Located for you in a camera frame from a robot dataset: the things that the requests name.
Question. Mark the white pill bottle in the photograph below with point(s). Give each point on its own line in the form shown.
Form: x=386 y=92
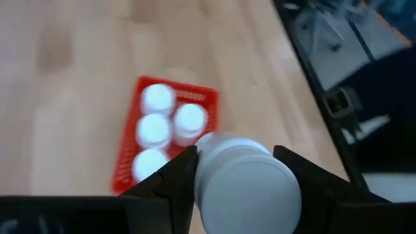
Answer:
x=243 y=188
x=147 y=164
x=189 y=123
x=158 y=99
x=152 y=130

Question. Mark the black table-level camera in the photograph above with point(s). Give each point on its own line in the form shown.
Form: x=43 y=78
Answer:
x=338 y=102

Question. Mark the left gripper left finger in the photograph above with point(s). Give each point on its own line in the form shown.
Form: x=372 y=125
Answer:
x=97 y=214

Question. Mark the black aluminium table frame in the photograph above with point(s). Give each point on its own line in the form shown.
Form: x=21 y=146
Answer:
x=305 y=65

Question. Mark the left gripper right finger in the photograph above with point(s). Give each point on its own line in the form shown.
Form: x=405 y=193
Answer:
x=341 y=211

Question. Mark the red plastic slotted basket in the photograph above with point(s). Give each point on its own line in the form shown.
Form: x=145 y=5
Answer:
x=125 y=169

